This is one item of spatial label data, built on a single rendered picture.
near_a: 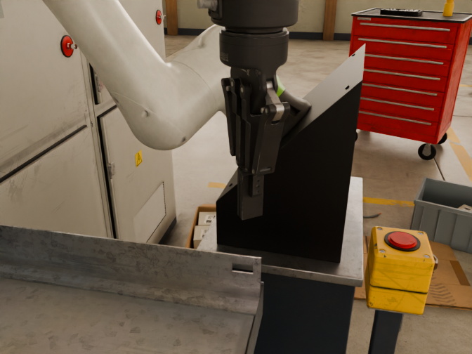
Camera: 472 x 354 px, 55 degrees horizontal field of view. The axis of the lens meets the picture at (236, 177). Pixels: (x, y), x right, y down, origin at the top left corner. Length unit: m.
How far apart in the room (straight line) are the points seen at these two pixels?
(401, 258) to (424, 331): 1.28
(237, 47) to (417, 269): 0.39
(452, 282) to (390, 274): 1.53
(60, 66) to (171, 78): 0.60
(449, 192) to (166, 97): 2.04
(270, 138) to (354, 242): 0.50
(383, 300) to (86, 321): 0.41
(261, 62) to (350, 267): 0.51
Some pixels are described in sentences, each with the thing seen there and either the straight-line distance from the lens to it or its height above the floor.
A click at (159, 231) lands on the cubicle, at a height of 0.11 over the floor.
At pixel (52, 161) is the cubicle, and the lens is 1.34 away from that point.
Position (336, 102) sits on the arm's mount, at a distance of 0.76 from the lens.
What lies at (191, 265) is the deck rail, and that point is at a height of 0.89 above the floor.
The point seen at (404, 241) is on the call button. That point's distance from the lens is 0.69.
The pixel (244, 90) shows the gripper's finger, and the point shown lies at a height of 1.14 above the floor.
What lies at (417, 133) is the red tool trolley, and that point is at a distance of 3.33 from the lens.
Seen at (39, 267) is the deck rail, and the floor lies 0.85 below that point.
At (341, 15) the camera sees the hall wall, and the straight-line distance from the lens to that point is 8.25.
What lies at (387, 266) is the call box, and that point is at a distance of 0.68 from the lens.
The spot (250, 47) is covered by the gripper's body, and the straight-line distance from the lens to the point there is 0.48.
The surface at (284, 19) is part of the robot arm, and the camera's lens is 0.47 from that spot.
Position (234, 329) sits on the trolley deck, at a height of 0.85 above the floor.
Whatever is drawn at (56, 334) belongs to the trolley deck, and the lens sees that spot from 0.64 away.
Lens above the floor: 1.27
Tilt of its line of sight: 26 degrees down
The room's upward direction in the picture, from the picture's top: straight up
